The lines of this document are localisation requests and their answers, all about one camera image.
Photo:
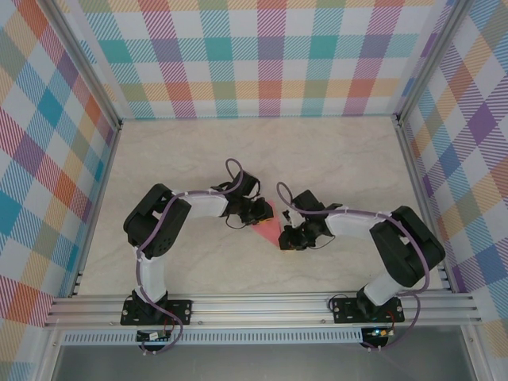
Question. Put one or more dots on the pink cloth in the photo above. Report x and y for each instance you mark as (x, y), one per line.
(272, 232)

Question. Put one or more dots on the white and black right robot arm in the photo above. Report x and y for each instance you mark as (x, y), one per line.
(405, 246)

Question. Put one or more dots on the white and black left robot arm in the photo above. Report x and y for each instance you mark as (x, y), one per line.
(155, 238)

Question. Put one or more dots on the grey metal panel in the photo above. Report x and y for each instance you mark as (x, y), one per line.
(258, 365)

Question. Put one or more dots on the small circuit board with light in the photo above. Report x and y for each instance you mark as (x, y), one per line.
(379, 332)

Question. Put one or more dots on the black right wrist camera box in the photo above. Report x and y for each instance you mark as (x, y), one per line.
(293, 238)

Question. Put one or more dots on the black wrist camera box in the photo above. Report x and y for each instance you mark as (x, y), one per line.
(293, 238)
(254, 210)

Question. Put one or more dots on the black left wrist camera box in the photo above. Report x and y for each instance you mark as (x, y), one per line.
(254, 210)

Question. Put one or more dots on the aluminium mounting rail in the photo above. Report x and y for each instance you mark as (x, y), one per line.
(258, 309)

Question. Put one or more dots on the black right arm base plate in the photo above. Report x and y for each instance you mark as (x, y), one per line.
(345, 309)

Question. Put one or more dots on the aluminium table side rail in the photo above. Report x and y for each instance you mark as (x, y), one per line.
(96, 210)
(422, 210)

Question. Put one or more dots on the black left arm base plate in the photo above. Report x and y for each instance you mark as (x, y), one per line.
(180, 309)

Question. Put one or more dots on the aluminium frame post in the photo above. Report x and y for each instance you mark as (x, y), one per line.
(91, 59)
(426, 59)

